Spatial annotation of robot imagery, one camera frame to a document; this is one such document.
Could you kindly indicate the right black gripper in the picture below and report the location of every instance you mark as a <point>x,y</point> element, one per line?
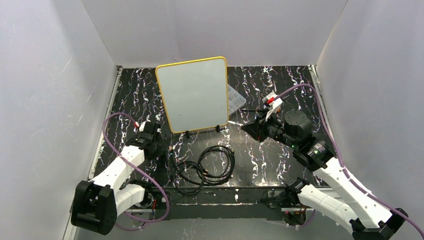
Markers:
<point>262,125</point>

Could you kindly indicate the black white marker pen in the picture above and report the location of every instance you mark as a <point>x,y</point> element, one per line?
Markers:
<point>235,123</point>

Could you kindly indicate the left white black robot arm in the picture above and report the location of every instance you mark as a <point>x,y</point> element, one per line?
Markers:
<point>98,202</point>

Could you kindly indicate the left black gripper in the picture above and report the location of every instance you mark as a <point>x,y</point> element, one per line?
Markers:
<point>158,145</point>

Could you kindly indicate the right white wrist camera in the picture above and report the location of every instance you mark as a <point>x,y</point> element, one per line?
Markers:
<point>273,103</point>

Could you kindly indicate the yellow framed whiteboard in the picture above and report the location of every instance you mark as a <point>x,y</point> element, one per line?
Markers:
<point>194,93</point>

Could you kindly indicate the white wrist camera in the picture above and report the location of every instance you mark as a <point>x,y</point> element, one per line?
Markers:
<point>273,103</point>
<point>148,127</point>

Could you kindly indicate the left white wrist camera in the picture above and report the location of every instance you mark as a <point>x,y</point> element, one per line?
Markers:
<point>148,127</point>

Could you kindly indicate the yellow handled screwdriver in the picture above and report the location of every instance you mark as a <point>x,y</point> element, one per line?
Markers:
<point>283,98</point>

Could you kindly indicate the orange handled screwdriver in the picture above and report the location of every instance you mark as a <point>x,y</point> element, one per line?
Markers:
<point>265,110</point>

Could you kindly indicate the clear plastic screw box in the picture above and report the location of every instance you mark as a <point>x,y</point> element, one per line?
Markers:
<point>236,100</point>

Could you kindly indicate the aluminium front rail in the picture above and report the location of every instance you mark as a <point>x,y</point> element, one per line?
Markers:
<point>295,207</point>

